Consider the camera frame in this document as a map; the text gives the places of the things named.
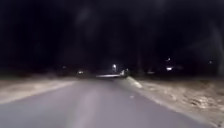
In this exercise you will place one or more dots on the street lamp pole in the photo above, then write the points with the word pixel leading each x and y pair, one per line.
pixel 114 67

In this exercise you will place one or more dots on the rough grass verge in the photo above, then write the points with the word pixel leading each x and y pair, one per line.
pixel 190 95

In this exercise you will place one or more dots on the dark grass verge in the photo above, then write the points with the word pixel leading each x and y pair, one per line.
pixel 23 88

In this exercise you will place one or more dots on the grey asphalt road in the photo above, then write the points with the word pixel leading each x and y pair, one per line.
pixel 100 106

